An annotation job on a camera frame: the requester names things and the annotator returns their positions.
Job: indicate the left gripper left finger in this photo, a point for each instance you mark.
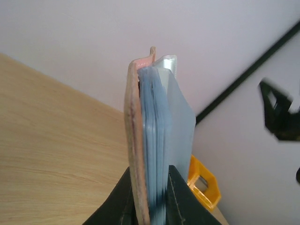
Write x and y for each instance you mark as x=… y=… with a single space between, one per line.
x=118 y=208

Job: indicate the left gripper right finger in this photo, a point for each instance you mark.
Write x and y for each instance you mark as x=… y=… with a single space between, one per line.
x=182 y=207

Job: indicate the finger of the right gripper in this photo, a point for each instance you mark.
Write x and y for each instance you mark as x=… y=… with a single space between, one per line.
x=278 y=119

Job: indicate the pink leather card holder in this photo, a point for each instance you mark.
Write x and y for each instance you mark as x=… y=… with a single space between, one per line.
x=159 y=126

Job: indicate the black card stack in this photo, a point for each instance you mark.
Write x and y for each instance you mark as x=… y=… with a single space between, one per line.
x=201 y=184

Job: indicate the yellow bin with black cards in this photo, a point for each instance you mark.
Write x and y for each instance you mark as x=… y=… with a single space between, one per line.
x=211 y=197

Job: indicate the right black frame post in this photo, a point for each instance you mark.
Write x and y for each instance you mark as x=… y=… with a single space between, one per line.
x=294 y=30

